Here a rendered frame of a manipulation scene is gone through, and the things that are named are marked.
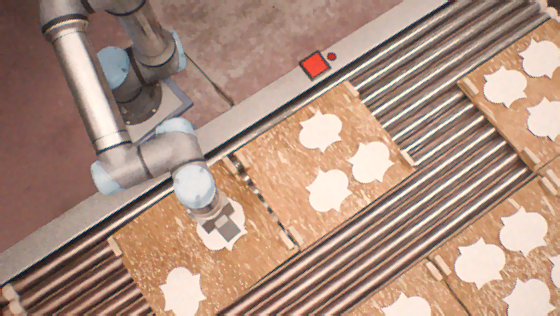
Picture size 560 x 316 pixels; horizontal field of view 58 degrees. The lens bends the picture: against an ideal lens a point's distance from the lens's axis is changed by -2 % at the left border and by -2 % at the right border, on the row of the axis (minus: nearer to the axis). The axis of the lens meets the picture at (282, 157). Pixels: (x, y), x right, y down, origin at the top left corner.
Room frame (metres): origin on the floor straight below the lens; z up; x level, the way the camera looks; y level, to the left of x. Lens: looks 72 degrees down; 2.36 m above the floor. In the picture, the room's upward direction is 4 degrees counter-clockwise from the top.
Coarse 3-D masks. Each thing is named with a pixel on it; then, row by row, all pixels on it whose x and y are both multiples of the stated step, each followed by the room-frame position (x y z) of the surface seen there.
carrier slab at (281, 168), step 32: (288, 128) 0.56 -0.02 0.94; (352, 128) 0.55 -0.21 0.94; (256, 160) 0.47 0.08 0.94; (288, 160) 0.46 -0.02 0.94; (320, 160) 0.46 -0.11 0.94; (288, 192) 0.37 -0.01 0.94; (352, 192) 0.35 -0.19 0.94; (384, 192) 0.35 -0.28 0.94; (288, 224) 0.28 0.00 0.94; (320, 224) 0.27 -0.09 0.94
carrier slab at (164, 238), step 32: (224, 192) 0.38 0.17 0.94; (128, 224) 0.31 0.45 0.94; (160, 224) 0.30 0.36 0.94; (192, 224) 0.30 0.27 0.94; (256, 224) 0.28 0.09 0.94; (128, 256) 0.22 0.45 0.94; (160, 256) 0.21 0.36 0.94; (192, 256) 0.21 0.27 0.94; (224, 256) 0.20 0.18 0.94; (256, 256) 0.19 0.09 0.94; (288, 256) 0.19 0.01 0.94; (160, 288) 0.13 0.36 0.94; (224, 288) 0.11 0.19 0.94
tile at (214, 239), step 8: (232, 216) 0.30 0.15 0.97; (240, 216) 0.30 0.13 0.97; (240, 224) 0.28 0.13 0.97; (216, 232) 0.26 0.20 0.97; (240, 232) 0.26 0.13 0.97; (208, 240) 0.24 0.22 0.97; (216, 240) 0.24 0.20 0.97; (224, 240) 0.24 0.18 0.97; (232, 240) 0.24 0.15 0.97; (216, 248) 0.22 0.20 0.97
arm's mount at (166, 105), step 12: (156, 84) 0.76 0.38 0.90; (156, 96) 0.72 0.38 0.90; (168, 96) 0.72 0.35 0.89; (156, 108) 0.68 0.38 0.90; (168, 108) 0.68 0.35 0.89; (180, 108) 0.68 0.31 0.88; (132, 120) 0.65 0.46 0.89; (144, 120) 0.64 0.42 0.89; (156, 120) 0.64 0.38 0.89; (132, 132) 0.61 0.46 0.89; (144, 132) 0.61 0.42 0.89
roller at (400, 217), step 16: (496, 144) 0.47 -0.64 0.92; (480, 160) 0.42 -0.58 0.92; (448, 176) 0.38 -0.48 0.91; (464, 176) 0.38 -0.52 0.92; (432, 192) 0.34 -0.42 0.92; (400, 208) 0.30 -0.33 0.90; (416, 208) 0.30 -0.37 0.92; (384, 224) 0.26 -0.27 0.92; (400, 224) 0.25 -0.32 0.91; (368, 240) 0.22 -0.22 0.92; (336, 256) 0.18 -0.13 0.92; (352, 256) 0.18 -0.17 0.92; (320, 272) 0.14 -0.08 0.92; (288, 288) 0.10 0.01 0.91; (304, 288) 0.10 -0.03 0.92; (272, 304) 0.06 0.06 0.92; (288, 304) 0.06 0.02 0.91
